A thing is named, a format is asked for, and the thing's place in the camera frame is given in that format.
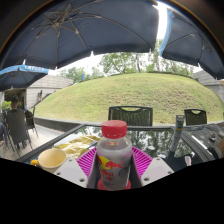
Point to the grey wooden building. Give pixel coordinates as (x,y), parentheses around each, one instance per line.
(50,88)

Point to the red-capped silver drink bottle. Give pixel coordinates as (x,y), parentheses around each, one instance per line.
(114,156)

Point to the grey building with sloped roof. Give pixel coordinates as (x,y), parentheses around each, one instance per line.
(211,83)

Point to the navy parasol with pale edge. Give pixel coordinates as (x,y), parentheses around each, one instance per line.
(190,43)

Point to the large navy parasol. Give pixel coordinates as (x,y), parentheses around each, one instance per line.
(83,30)

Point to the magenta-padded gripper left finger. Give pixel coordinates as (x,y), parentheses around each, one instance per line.
(87,161)

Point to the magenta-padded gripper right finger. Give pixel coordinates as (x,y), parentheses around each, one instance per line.
(143,161)

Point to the navy parasol with blue band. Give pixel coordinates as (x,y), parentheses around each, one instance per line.
(18,77)

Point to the green trees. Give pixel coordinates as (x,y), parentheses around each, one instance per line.
(123,63)

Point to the person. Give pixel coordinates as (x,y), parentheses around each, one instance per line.
(15,104)
(1,128)

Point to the black woven garden chair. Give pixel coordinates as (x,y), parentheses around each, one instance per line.
(130,116)
(195,117)

